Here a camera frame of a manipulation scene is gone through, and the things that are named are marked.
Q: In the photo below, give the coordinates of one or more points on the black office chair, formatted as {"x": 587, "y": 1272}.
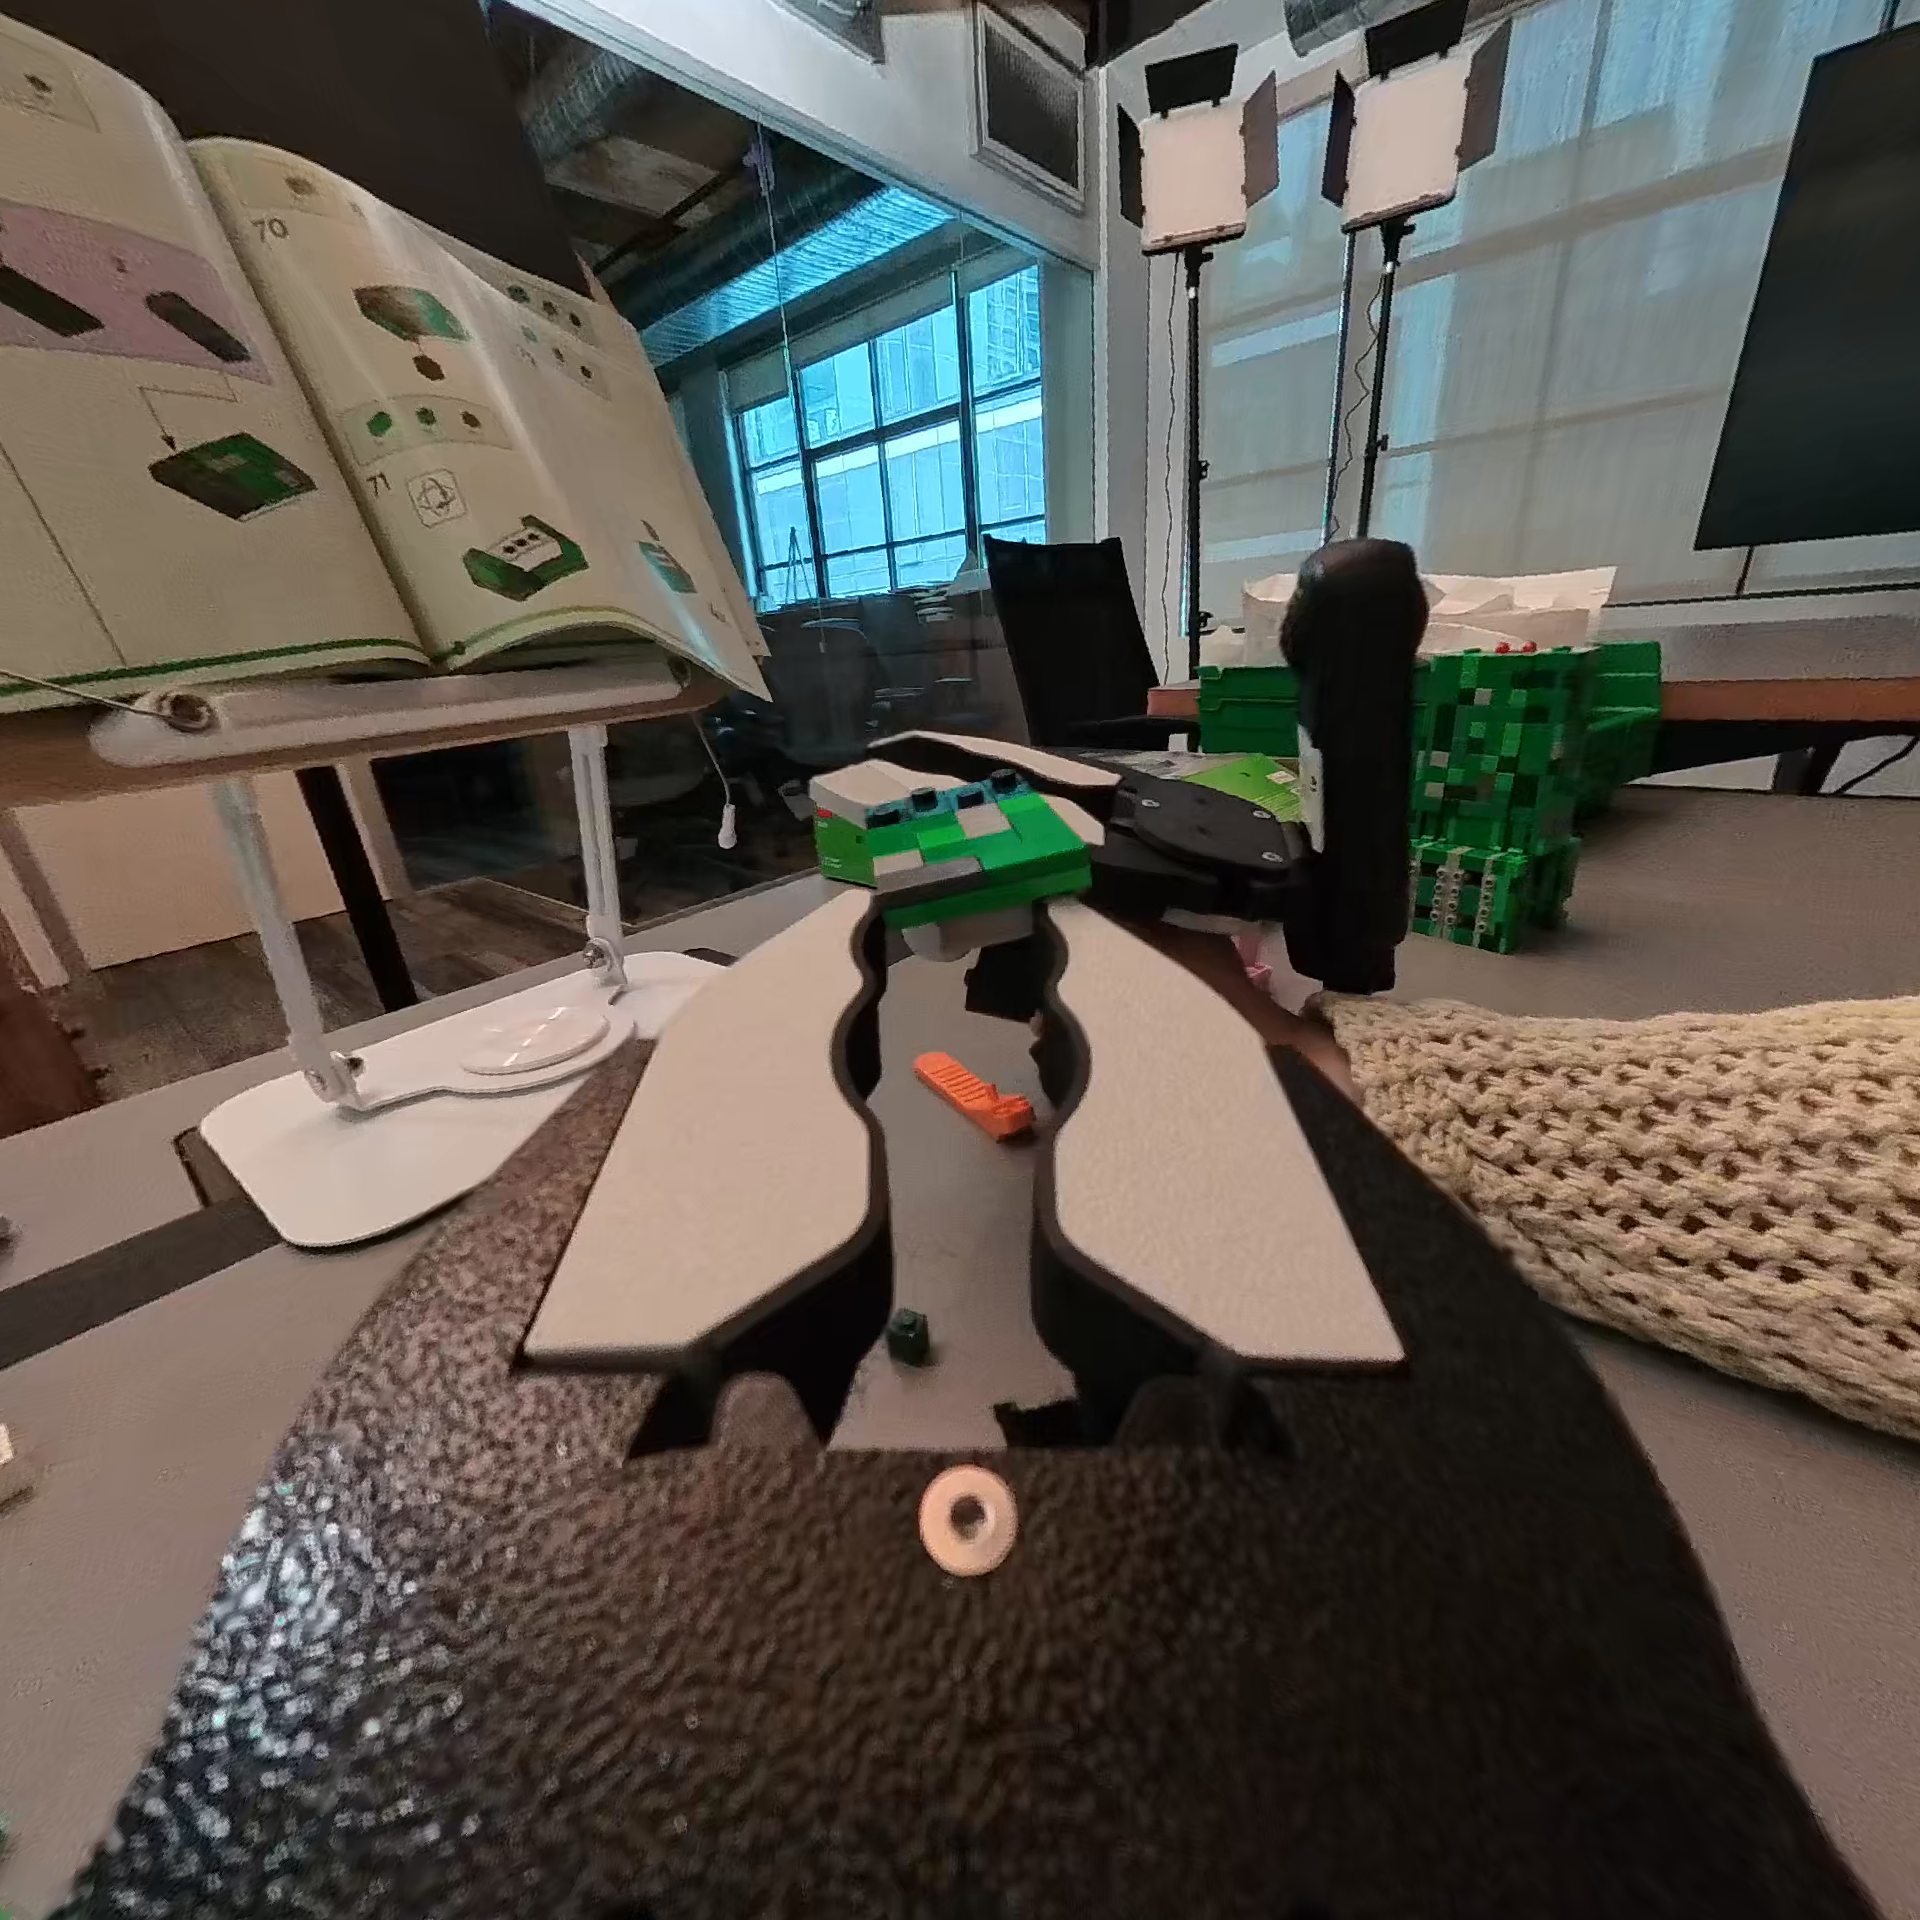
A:
{"x": 1081, "y": 645}

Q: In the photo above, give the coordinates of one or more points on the small dark green lego piece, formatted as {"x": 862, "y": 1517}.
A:
{"x": 908, "y": 1338}

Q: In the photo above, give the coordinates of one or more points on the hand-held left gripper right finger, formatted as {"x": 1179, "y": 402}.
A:
{"x": 1209, "y": 1184}

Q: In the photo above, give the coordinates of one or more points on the green plastic tray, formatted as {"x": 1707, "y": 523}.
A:
{"x": 1625, "y": 722}
{"x": 1253, "y": 714}

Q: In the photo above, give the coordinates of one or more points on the gridded window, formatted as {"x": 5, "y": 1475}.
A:
{"x": 886, "y": 452}

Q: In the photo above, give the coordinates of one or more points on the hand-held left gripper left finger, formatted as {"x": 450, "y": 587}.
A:
{"x": 722, "y": 1155}

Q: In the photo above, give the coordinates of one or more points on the white paper bags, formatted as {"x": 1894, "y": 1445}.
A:
{"x": 1517, "y": 600}

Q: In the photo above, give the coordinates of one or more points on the large black tv screen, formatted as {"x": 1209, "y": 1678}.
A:
{"x": 1822, "y": 300}

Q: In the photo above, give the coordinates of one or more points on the studio light panel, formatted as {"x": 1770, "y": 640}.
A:
{"x": 1195, "y": 172}
{"x": 1403, "y": 142}

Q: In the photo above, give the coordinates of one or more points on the green pixel lego creeper model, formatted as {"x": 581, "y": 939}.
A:
{"x": 1500, "y": 781}

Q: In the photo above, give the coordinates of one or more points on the open lego instruction book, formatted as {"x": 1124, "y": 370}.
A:
{"x": 301, "y": 422}

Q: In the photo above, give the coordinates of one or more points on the black light stand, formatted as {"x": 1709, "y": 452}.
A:
{"x": 1378, "y": 390}
{"x": 1197, "y": 452}

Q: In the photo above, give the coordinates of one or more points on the person's right hand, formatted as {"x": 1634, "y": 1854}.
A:
{"x": 1300, "y": 1014}

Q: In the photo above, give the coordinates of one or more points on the white book stand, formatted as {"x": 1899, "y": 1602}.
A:
{"x": 389, "y": 1141}

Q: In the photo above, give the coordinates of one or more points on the orange brick separator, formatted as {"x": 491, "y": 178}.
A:
{"x": 961, "y": 1085}

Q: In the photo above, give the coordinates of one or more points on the person's right forearm knit sleeve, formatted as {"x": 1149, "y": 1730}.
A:
{"x": 1651, "y": 1172}

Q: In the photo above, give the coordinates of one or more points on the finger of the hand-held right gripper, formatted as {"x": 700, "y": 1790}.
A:
{"x": 1004, "y": 763}
{"x": 1002, "y": 980}

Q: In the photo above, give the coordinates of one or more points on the wall air vent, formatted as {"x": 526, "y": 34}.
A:
{"x": 1031, "y": 100}

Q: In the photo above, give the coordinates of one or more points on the green and grey lego assembly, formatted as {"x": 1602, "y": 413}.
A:
{"x": 961, "y": 855}

